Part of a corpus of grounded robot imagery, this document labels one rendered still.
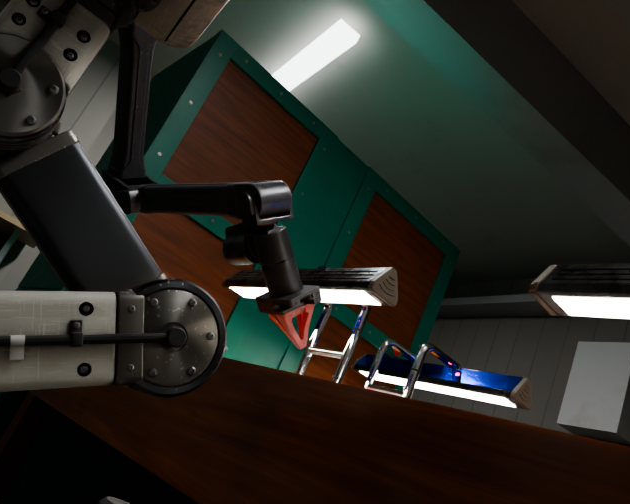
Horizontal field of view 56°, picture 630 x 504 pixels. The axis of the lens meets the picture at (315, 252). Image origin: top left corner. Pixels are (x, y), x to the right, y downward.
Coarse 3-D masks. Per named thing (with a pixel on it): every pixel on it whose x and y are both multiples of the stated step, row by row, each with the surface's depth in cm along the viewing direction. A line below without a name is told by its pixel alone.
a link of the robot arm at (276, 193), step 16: (128, 192) 114; (144, 192) 115; (160, 192) 112; (176, 192) 109; (192, 192) 105; (208, 192) 102; (224, 192) 98; (240, 192) 94; (256, 192) 91; (272, 192) 93; (288, 192) 95; (128, 208) 115; (144, 208) 116; (160, 208) 113; (176, 208) 109; (192, 208) 106; (208, 208) 103; (224, 208) 99; (272, 208) 93; (288, 208) 96
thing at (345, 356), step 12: (324, 312) 159; (360, 312) 148; (324, 324) 159; (360, 324) 147; (312, 336) 157; (312, 348) 154; (324, 348) 152; (348, 348) 144; (300, 360) 155; (348, 360) 143; (300, 372) 153; (336, 372) 142
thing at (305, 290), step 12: (276, 264) 94; (288, 264) 94; (264, 276) 96; (276, 276) 94; (288, 276) 94; (276, 288) 94; (288, 288) 94; (300, 288) 96; (312, 288) 95; (264, 300) 97; (276, 300) 94; (288, 300) 92
